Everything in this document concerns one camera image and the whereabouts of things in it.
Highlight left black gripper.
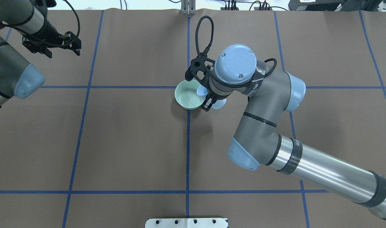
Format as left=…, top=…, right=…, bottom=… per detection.
left=22, top=27, right=82, bottom=58

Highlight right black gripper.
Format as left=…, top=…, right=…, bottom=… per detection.
left=185, top=54, right=217, bottom=112

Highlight light blue plastic cup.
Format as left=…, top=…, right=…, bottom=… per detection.
left=196, top=85, right=227, bottom=110

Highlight pale green bowl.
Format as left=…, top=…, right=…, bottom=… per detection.
left=174, top=80, right=204, bottom=110

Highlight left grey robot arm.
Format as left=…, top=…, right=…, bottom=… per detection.
left=0, top=0, right=82, bottom=109

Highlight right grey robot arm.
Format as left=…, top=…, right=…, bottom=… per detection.
left=185, top=44, right=386, bottom=220

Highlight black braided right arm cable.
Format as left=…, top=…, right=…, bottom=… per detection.
left=195, top=16, right=277, bottom=89

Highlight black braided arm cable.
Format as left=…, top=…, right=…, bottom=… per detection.
left=195, top=16, right=277, bottom=89
left=9, top=0, right=81, bottom=49

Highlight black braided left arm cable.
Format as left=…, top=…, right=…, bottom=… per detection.
left=9, top=0, right=81, bottom=49

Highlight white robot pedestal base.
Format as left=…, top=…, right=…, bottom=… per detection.
left=145, top=218, right=229, bottom=228

